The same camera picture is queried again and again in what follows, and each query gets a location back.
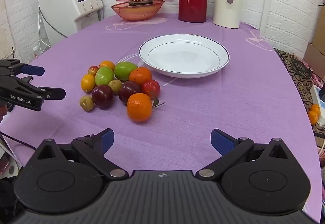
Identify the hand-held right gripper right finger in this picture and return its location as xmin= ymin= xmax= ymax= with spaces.
xmin=196 ymin=129 xmax=292 ymax=180

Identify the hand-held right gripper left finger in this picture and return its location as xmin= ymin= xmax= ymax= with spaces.
xmin=36 ymin=128 xmax=129 ymax=180

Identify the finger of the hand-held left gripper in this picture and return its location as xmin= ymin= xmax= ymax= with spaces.
xmin=0 ymin=59 xmax=46 ymax=77
xmin=0 ymin=75 xmax=67 ymax=101

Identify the brown longan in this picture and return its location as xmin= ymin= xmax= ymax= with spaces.
xmin=80 ymin=95 xmax=94 ymax=111
xmin=108 ymin=79 xmax=123 ymax=94

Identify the yellow lemon fruit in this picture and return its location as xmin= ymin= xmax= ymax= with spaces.
xmin=81 ymin=74 xmax=96 ymax=93

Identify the dark purple plum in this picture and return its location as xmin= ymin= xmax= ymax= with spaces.
xmin=92 ymin=84 xmax=114 ymax=108
xmin=118 ymin=81 xmax=143 ymax=104

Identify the tangerine with leaf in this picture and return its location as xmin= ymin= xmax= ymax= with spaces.
xmin=127 ymin=93 xmax=165 ymax=122

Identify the small green mango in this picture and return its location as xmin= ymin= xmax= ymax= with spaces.
xmin=95 ymin=66 xmax=115 ymax=86

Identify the deep orange kumquat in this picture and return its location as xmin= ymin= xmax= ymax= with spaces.
xmin=99 ymin=61 xmax=115 ymax=72

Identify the red apple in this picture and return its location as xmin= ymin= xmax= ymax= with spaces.
xmin=141 ymin=80 xmax=161 ymax=100

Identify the large green mango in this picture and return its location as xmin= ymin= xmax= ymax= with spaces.
xmin=114 ymin=61 xmax=139 ymax=81

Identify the orange tangerine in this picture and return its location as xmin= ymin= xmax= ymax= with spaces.
xmin=129 ymin=67 xmax=153 ymax=86

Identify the white plate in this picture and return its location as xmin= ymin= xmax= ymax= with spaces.
xmin=138 ymin=34 xmax=230 ymax=78

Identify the purple tablecloth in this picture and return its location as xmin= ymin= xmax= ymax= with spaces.
xmin=0 ymin=12 xmax=323 ymax=217

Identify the beige stone slab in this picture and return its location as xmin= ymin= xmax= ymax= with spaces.
xmin=0 ymin=0 xmax=16 ymax=59

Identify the white water dispenser with screen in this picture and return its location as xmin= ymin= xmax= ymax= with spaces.
xmin=38 ymin=0 xmax=104 ymax=45

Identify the leopard print blanket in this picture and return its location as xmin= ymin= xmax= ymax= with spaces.
xmin=274 ymin=48 xmax=325 ymax=143

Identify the amber glass bowl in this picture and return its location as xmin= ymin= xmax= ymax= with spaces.
xmin=111 ymin=0 xmax=165 ymax=22

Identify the dark patterned box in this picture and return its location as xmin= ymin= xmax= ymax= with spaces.
xmin=128 ymin=0 xmax=154 ymax=7

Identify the cardboard box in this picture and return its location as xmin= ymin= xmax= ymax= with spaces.
xmin=303 ymin=6 xmax=325 ymax=72

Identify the white hose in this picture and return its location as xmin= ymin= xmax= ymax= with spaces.
xmin=38 ymin=8 xmax=69 ymax=52

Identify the white thermos jug grey handle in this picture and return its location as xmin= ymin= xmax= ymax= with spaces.
xmin=213 ymin=0 xmax=242 ymax=29

